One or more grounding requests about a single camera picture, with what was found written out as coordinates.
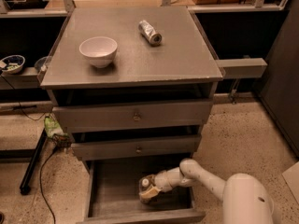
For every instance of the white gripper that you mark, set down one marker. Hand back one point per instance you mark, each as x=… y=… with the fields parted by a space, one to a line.
x=162 y=181

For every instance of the clear plastic bottle white cap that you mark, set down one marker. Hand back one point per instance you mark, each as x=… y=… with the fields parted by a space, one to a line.
x=144 y=185

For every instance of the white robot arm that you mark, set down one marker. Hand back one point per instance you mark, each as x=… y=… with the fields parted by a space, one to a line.
x=244 y=198

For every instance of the grey bottom drawer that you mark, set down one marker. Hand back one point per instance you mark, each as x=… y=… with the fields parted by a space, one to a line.
x=113 y=194

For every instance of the grey drawer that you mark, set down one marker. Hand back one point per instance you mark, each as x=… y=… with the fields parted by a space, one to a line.
x=112 y=117
x=136 y=147
x=113 y=194

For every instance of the grey middle drawer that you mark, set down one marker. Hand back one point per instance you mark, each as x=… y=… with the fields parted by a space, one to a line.
x=136 y=147

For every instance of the grey top drawer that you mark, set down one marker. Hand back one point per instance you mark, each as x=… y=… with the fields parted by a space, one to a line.
x=112 y=117

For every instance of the grey drawer cabinet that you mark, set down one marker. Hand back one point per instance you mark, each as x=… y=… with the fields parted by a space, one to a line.
x=180 y=68

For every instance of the green snack bag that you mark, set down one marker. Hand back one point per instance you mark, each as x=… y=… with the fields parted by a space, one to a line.
x=54 y=130

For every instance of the black metal bar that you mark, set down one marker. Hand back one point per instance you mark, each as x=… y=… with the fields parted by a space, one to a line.
x=24 y=186

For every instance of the white ceramic bowl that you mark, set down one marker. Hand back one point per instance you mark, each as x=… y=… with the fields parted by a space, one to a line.
x=99 y=51

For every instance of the silver crushed can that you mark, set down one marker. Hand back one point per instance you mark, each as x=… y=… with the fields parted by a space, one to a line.
x=149 y=32

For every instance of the grey side shelf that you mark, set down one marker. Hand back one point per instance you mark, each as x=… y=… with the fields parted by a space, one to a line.
x=242 y=68

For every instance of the dark cabinet at right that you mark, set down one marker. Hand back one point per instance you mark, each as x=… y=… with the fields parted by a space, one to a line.
x=279 y=87

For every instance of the grey left bench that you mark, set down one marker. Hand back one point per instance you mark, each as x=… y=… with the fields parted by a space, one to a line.
x=25 y=79

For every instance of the small glass bowl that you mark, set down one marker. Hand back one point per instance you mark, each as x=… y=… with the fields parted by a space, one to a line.
x=42 y=64

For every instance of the blue patterned bowl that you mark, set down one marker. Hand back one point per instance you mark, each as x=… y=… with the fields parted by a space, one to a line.
x=12 y=64

